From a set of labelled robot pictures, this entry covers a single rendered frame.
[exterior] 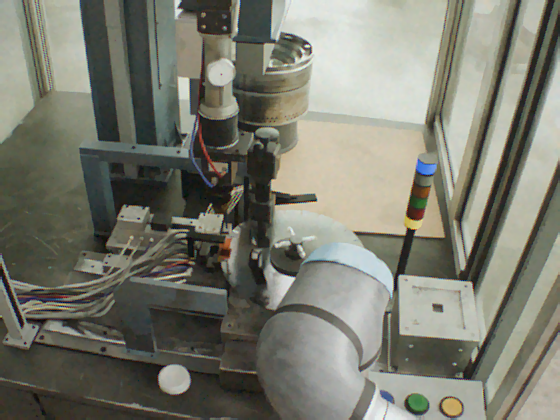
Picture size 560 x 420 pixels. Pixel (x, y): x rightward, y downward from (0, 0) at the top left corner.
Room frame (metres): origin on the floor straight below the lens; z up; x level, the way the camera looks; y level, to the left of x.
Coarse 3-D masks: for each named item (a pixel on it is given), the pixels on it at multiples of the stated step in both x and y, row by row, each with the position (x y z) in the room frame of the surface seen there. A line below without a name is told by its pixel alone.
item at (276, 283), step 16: (240, 224) 1.05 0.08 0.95; (272, 224) 1.05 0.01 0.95; (288, 224) 1.05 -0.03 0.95; (304, 224) 1.06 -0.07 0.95; (320, 224) 1.06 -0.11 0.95; (336, 224) 1.06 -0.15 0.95; (240, 240) 0.99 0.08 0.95; (272, 240) 1.00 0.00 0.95; (320, 240) 1.00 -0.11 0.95; (336, 240) 1.01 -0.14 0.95; (352, 240) 1.01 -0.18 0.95; (224, 256) 0.93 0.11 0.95; (240, 256) 0.94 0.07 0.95; (256, 256) 0.94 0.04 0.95; (224, 272) 0.88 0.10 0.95; (240, 272) 0.89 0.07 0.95; (256, 272) 0.89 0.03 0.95; (272, 272) 0.89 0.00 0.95; (240, 288) 0.84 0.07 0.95; (256, 288) 0.84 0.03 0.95; (272, 288) 0.84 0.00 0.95; (288, 288) 0.85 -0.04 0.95; (272, 304) 0.80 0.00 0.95
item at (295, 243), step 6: (288, 228) 0.98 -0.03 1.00; (294, 234) 0.96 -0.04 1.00; (294, 240) 0.94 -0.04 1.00; (300, 240) 0.94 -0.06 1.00; (306, 240) 0.95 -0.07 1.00; (312, 240) 0.95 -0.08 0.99; (276, 246) 0.93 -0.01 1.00; (282, 246) 0.93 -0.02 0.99; (288, 246) 0.94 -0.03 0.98; (294, 246) 0.93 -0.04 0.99; (300, 246) 0.93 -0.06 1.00; (294, 252) 0.93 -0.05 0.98; (300, 252) 0.91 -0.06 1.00
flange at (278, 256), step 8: (280, 240) 0.99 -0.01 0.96; (288, 240) 0.99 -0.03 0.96; (272, 248) 0.96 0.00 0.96; (280, 248) 0.96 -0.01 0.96; (288, 248) 0.94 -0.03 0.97; (304, 248) 0.95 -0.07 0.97; (312, 248) 0.96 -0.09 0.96; (272, 256) 0.93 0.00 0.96; (280, 256) 0.93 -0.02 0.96; (288, 256) 0.93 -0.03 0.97; (296, 256) 0.92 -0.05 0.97; (280, 264) 0.91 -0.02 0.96; (288, 264) 0.91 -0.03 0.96; (296, 264) 0.91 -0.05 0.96; (288, 272) 0.89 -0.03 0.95; (296, 272) 0.89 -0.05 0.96
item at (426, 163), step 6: (420, 156) 1.06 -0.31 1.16; (426, 156) 1.06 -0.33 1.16; (432, 156) 1.07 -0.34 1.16; (420, 162) 1.04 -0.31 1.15; (426, 162) 1.04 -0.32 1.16; (432, 162) 1.04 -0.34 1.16; (420, 168) 1.04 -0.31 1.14; (426, 168) 1.04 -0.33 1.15; (432, 168) 1.04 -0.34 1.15; (426, 174) 1.03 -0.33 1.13; (432, 174) 1.04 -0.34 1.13
